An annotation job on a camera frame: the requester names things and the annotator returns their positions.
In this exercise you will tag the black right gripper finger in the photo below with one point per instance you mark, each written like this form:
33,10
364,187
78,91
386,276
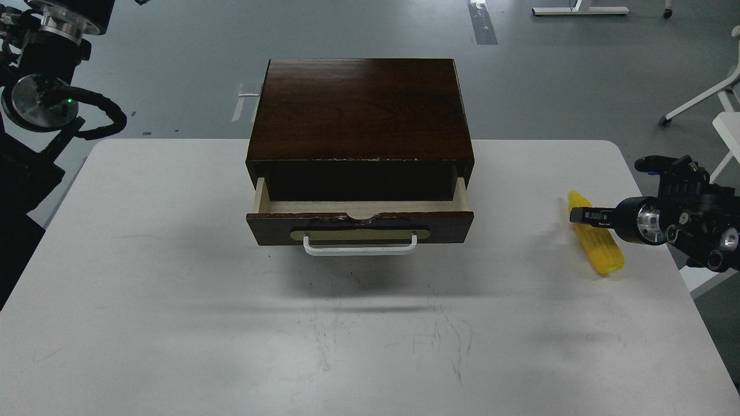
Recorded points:
597,217

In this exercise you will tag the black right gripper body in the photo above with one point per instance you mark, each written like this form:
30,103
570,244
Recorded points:
636,220

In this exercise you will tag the yellow corn cob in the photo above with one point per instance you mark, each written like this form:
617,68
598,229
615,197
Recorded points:
603,253

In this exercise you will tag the dark wood drawer white handle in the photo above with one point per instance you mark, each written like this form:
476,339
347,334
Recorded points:
359,228

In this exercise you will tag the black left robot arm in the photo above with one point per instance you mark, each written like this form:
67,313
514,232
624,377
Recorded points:
41,49

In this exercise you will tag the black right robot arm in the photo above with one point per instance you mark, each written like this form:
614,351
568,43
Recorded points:
690,213

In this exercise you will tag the dark wooden drawer cabinet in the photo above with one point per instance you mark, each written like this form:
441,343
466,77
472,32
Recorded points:
360,129

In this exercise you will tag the white neighbouring table edge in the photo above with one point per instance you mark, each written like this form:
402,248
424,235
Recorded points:
701,280

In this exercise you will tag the white desk leg base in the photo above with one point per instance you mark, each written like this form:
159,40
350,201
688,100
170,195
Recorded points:
581,8

